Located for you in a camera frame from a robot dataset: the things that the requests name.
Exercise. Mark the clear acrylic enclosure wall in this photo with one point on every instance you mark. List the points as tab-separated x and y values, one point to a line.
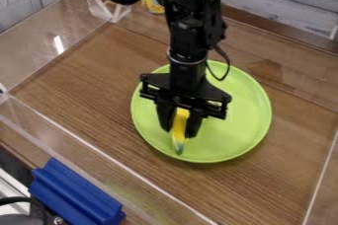
70	69

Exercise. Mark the blue plastic clamp block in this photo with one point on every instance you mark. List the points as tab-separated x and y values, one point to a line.
73	197

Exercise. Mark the yellow banana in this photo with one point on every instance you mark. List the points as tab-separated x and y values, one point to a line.
178	130

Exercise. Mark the green plate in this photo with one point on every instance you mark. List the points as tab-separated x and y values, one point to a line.
223	139

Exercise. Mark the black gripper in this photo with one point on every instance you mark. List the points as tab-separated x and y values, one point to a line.
203	101

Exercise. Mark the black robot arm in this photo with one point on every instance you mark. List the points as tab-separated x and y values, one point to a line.
197	29

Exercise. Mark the yellow labelled tin can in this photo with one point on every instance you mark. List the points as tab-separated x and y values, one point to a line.
154	6

